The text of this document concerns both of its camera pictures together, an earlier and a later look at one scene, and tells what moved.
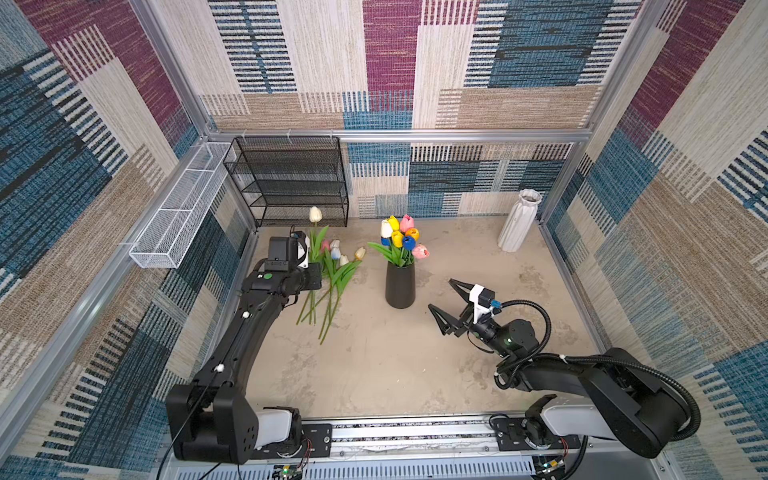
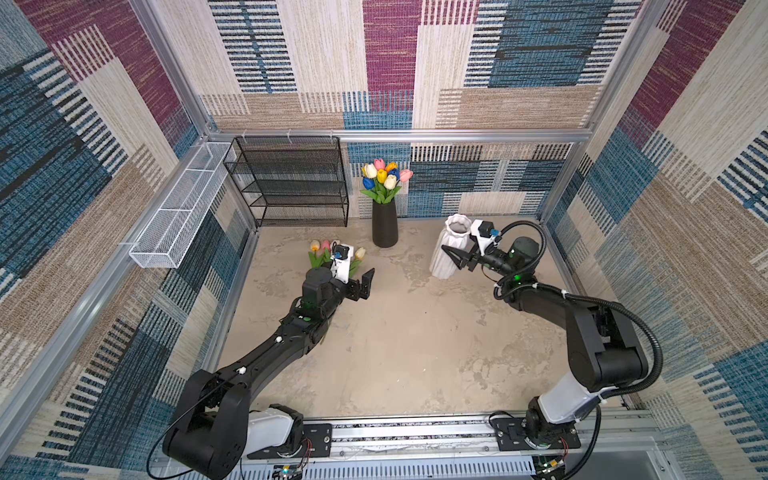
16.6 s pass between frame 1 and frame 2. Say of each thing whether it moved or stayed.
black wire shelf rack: stayed
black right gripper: moved
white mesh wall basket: stayed
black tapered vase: moved
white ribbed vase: moved
